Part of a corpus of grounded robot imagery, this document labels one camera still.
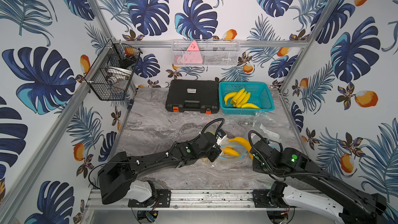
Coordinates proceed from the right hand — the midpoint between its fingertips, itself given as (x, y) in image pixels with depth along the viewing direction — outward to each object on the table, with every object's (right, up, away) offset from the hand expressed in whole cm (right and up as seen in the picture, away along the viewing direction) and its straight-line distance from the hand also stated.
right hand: (254, 164), depth 72 cm
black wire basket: (-73, +43, +10) cm, 85 cm away
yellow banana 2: (-4, +35, +42) cm, 55 cm away
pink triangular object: (-30, +57, +18) cm, 67 cm away
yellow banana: (+8, +28, +31) cm, 43 cm away
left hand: (-15, +8, +5) cm, 18 cm away
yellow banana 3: (+1, +34, +40) cm, 52 cm away
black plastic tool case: (-30, +34, +36) cm, 58 cm away
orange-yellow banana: (-9, +3, +13) cm, 16 cm away
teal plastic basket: (+19, +35, +42) cm, 58 cm away
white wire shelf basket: (-14, +59, +20) cm, 64 cm away
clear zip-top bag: (+19, +14, +28) cm, 37 cm away
